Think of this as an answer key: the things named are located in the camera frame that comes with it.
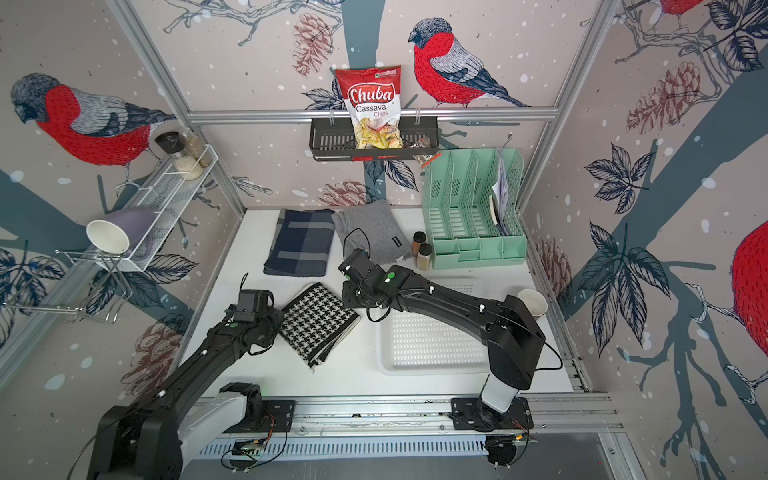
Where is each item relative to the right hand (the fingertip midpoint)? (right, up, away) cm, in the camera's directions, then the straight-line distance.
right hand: (346, 297), depth 79 cm
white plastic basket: (+18, -15, +6) cm, 24 cm away
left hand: (-19, -6, +9) cm, 22 cm away
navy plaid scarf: (-21, +13, +28) cm, 38 cm away
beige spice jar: (+23, +9, +18) cm, 30 cm away
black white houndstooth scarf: (-10, -9, +6) cm, 15 cm away
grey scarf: (+5, +19, +33) cm, 38 cm away
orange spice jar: (+22, +16, +21) cm, 34 cm away
